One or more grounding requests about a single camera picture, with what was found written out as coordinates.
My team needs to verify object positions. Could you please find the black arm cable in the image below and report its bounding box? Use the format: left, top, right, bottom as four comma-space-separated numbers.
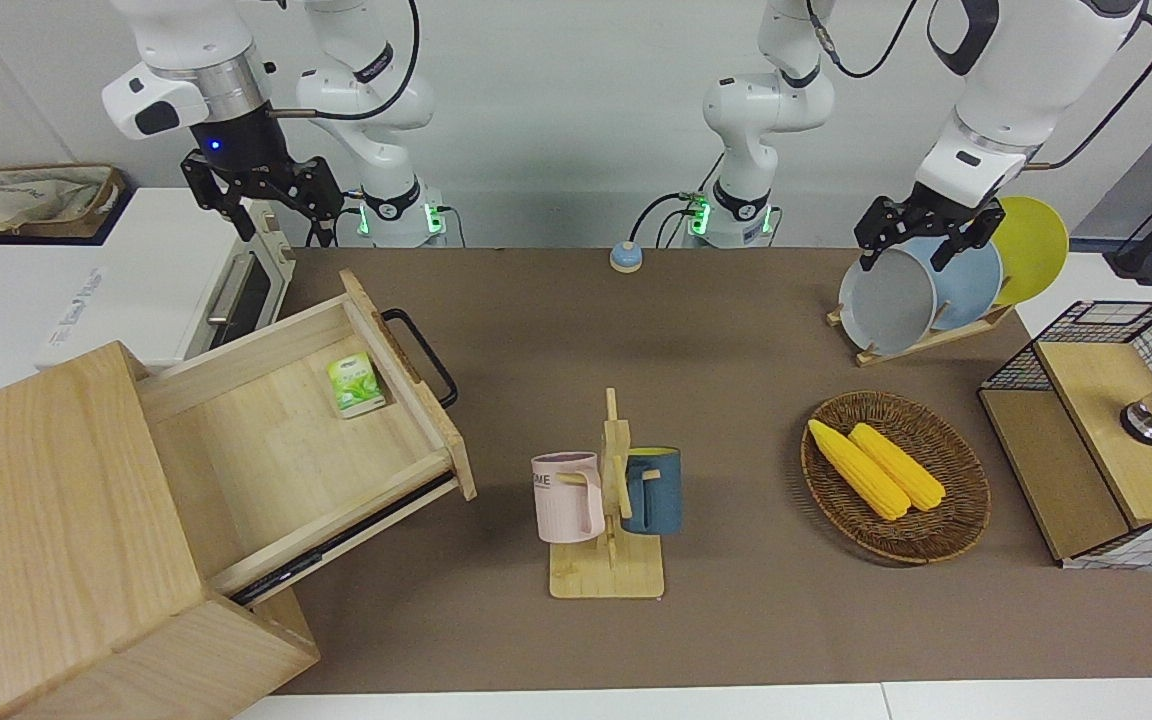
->
1026, 10, 1152, 171
266, 0, 422, 121

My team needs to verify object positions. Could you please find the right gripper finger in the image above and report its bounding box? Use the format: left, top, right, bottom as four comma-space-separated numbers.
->
304, 180, 345, 223
224, 195, 259, 244

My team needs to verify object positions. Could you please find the light wooden cabinet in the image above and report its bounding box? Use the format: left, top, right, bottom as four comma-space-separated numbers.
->
0, 340, 322, 720

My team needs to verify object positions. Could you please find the light blue plate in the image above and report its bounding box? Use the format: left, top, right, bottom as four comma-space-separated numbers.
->
911, 235, 1004, 333

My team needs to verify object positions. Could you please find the beige bag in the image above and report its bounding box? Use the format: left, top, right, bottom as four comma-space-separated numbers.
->
0, 163, 127, 241

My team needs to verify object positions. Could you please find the brown table mat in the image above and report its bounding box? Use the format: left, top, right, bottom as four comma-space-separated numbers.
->
236, 245, 1152, 696

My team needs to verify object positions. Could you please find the yellow corn cob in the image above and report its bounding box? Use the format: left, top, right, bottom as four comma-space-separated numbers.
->
848, 422, 947, 513
806, 418, 912, 523

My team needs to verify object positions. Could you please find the wooden drawer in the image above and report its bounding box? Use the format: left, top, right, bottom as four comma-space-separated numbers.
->
136, 268, 479, 606

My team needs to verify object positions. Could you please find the oven door handle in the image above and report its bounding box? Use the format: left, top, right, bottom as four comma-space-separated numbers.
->
204, 250, 259, 326

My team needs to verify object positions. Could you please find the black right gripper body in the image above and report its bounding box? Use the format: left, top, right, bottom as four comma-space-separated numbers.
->
181, 108, 342, 216

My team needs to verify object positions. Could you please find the yellow plate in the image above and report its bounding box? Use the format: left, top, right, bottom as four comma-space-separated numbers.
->
986, 195, 1070, 308

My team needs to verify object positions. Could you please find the wooden mug stand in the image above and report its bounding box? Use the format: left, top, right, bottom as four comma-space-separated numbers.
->
548, 388, 667, 601

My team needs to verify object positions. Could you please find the pink mug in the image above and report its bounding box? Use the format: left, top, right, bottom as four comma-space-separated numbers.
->
531, 452, 607, 544

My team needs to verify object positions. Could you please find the blue mug yellow inside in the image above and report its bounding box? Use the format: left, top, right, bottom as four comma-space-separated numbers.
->
619, 446, 685, 536

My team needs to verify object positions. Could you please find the wooden plate rack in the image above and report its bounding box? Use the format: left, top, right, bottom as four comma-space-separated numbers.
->
826, 300, 1017, 368

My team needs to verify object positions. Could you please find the green tea packet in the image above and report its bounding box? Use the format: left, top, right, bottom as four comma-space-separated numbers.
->
326, 352, 387, 419

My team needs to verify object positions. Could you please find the white toaster oven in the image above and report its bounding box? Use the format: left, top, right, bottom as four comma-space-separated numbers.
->
31, 188, 297, 373

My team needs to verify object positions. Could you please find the black metal drawer handle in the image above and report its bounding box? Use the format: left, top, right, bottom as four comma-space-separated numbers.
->
379, 307, 460, 409

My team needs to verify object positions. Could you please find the brown wicker basket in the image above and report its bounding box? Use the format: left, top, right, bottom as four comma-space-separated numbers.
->
800, 390, 993, 566

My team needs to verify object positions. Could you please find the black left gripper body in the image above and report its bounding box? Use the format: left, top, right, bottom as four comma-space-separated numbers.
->
854, 190, 1005, 248

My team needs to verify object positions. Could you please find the grey plate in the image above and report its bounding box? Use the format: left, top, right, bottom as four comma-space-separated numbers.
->
838, 245, 939, 358

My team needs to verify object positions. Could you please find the wire grid basket shelf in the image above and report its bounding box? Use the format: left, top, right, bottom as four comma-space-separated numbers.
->
978, 300, 1152, 571

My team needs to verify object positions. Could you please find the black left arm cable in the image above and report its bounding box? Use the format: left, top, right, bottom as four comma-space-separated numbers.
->
1026, 10, 1152, 171

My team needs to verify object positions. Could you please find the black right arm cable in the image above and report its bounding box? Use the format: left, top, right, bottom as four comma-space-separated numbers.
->
266, 0, 422, 121

